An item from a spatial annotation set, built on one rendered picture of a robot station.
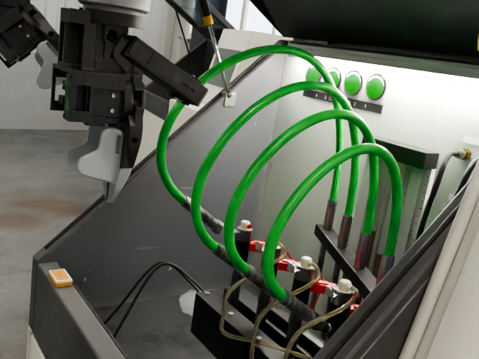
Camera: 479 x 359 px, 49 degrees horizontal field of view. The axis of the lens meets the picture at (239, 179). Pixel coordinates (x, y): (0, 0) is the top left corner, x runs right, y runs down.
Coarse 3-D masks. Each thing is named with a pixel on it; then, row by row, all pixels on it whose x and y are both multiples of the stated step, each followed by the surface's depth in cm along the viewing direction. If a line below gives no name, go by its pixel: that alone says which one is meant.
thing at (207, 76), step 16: (256, 48) 82; (272, 48) 83; (288, 48) 85; (224, 64) 79; (320, 64) 90; (208, 80) 79; (176, 112) 77; (336, 128) 97; (160, 144) 77; (336, 144) 98; (160, 160) 78; (160, 176) 79; (336, 176) 100; (176, 192) 81; (336, 192) 101
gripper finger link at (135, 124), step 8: (136, 96) 58; (136, 104) 58; (136, 112) 56; (128, 120) 57; (136, 120) 57; (120, 128) 58; (128, 128) 57; (136, 128) 57; (128, 136) 57; (136, 136) 57; (128, 144) 58; (136, 144) 58; (128, 152) 58; (136, 152) 58; (120, 160) 58; (128, 160) 59; (128, 168) 59
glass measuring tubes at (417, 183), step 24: (384, 144) 96; (384, 168) 97; (408, 168) 95; (432, 168) 91; (360, 192) 102; (384, 192) 99; (408, 192) 93; (360, 216) 102; (384, 216) 100; (408, 216) 93; (384, 240) 98; (408, 240) 96
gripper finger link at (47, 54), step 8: (40, 48) 76; (48, 48) 77; (40, 56) 77; (48, 56) 77; (56, 56) 77; (48, 64) 76; (40, 72) 76; (48, 72) 76; (48, 80) 76; (56, 80) 77
